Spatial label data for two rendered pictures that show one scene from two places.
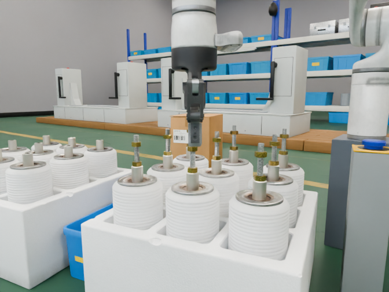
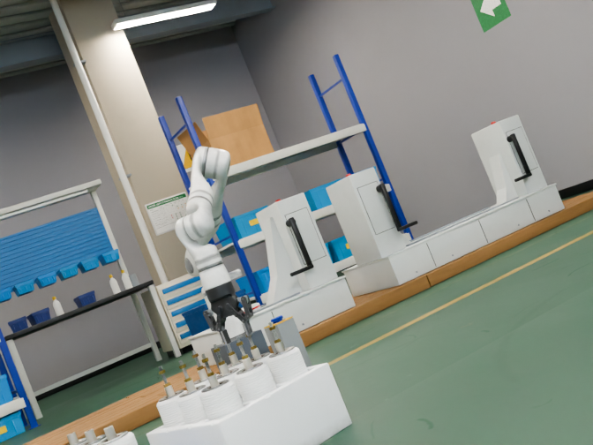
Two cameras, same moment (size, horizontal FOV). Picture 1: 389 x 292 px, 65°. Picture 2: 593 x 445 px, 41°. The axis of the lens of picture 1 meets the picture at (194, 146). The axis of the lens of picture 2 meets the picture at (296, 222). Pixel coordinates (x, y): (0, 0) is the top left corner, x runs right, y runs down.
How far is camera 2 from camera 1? 194 cm
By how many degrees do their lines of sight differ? 66
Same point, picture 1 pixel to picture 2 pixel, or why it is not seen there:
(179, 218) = (265, 380)
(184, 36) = (223, 277)
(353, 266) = not seen: hidden behind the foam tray
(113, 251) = (247, 423)
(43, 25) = not seen: outside the picture
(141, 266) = (266, 418)
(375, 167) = (288, 328)
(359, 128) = (234, 330)
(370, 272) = not seen: hidden behind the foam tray
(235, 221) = (287, 364)
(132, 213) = (236, 399)
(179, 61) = (226, 291)
